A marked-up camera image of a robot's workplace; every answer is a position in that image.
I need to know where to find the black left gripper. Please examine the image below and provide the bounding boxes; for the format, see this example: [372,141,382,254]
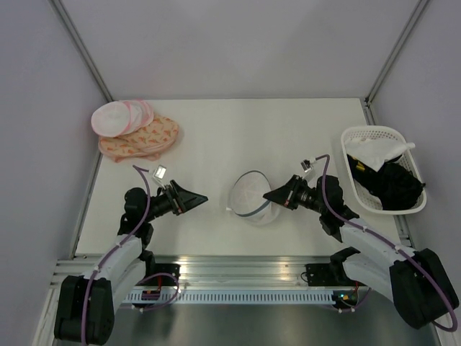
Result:
[143,179,207,223]

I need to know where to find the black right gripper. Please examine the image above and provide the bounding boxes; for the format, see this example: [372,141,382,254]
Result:
[263,174,326,214]

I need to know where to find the white mesh laundry bag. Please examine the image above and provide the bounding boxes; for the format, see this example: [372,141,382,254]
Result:
[226,170,279,226]

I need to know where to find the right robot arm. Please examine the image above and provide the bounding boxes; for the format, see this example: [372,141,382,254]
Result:
[264,175,460,332]

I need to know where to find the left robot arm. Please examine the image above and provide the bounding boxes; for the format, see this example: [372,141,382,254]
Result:
[54,181,208,345]

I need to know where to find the orange floral laundry bag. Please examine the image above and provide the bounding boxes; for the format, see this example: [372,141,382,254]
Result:
[98,115,180,162]

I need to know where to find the pink-rimmed white mesh bag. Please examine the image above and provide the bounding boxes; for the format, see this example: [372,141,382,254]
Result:
[91,99,155,138]

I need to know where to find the white plastic basket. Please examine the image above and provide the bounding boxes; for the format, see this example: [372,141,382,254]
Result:
[341,125,427,215]

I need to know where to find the white cloth in basket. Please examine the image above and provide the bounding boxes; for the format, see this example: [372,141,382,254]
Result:
[345,138,416,172]

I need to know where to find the black garment in basket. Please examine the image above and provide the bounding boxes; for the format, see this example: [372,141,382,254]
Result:
[347,155,426,210]

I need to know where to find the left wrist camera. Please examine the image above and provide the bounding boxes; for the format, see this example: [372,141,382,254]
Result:
[151,165,166,181]

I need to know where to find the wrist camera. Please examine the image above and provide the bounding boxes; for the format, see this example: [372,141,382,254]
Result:
[300,157,317,174]
[151,165,166,181]

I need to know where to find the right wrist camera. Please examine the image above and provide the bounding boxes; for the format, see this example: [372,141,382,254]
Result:
[300,157,317,174]

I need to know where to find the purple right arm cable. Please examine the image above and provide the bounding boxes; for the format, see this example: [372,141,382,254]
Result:
[312,154,460,331]

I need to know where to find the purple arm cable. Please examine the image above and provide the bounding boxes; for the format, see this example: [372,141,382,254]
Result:
[312,154,460,331]
[80,164,181,343]

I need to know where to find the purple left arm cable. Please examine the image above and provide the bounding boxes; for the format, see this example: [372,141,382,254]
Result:
[80,164,181,343]

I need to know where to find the aluminium rail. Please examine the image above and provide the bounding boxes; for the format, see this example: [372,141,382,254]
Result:
[53,254,372,288]

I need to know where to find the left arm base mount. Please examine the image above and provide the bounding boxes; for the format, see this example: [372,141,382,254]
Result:
[143,263,181,288]

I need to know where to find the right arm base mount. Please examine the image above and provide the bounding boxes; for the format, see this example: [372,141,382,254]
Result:
[301,263,341,287]

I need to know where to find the white slotted cable duct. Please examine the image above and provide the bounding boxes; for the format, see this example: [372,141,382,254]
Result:
[123,289,334,305]

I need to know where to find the left aluminium frame post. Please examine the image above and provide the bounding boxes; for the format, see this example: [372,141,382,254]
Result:
[48,0,114,102]

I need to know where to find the aluminium frame post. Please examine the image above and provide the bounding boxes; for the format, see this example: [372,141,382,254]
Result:
[364,0,431,107]
[48,0,114,102]

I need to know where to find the right aluminium frame post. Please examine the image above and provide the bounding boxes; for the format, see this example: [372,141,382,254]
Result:
[364,0,431,107]

